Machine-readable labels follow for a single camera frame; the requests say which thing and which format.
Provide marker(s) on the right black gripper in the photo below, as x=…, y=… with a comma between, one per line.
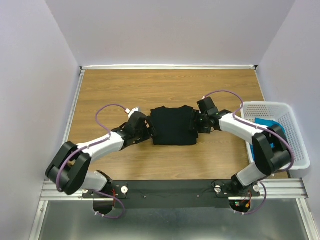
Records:
x=195, y=115

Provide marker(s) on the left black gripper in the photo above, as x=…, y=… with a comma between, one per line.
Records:
x=150, y=131

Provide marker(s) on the black t shirt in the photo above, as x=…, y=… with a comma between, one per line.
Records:
x=172, y=126

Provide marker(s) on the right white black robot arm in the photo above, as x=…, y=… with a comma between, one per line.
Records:
x=271, y=150

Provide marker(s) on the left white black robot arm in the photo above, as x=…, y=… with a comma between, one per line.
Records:
x=69, y=169

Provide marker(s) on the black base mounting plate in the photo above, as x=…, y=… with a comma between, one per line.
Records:
x=153, y=202

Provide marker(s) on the white plastic basket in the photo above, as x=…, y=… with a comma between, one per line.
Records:
x=274, y=113

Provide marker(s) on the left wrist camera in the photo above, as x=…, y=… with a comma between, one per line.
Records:
x=129, y=112

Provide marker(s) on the aluminium back rail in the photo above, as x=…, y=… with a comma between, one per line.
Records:
x=167, y=67

